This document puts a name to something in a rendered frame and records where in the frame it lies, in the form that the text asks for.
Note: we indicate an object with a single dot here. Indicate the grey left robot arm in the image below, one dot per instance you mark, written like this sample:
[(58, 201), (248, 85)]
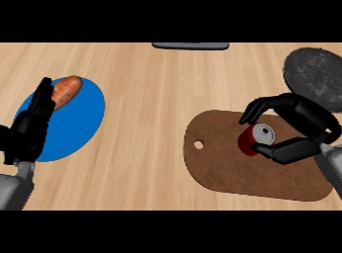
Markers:
[(4, 189)]

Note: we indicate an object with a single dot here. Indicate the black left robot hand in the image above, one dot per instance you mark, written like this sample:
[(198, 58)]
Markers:
[(30, 128)]

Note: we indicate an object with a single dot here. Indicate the dark grey round pan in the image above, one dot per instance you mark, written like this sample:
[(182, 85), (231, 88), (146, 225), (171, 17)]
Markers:
[(321, 79)]

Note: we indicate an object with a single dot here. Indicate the dark grey flat appliance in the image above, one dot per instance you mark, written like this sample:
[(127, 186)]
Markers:
[(191, 45)]

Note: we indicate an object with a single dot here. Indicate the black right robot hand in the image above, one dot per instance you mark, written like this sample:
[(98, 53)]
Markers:
[(302, 115)]

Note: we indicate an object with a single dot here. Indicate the brown wooden cutting board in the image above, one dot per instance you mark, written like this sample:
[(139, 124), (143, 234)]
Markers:
[(237, 164)]

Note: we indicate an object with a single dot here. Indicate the blue oval plate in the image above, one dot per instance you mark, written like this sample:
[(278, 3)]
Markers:
[(74, 125)]

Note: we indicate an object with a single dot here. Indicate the red can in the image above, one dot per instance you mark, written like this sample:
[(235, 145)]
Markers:
[(256, 138)]

